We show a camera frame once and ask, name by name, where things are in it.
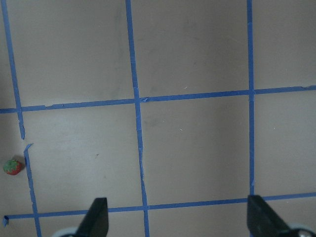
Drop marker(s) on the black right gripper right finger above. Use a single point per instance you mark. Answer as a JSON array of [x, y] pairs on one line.
[[263, 221]]

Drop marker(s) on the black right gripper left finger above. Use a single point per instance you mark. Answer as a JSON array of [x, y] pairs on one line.
[[96, 221]]

